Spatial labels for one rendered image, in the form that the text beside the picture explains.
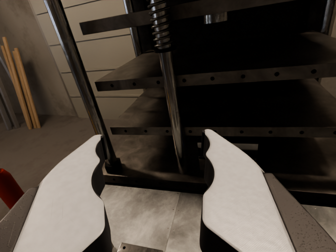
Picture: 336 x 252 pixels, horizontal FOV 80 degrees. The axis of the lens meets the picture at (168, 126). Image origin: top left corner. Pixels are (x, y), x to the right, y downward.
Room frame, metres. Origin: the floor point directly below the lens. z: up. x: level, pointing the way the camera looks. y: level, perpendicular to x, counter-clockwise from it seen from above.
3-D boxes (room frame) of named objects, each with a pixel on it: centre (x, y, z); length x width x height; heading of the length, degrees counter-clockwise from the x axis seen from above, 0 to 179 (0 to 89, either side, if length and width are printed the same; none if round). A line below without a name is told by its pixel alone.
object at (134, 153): (1.08, -0.32, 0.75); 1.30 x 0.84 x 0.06; 70
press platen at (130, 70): (1.13, -0.34, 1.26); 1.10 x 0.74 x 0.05; 70
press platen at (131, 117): (1.13, -0.34, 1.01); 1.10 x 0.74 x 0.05; 70
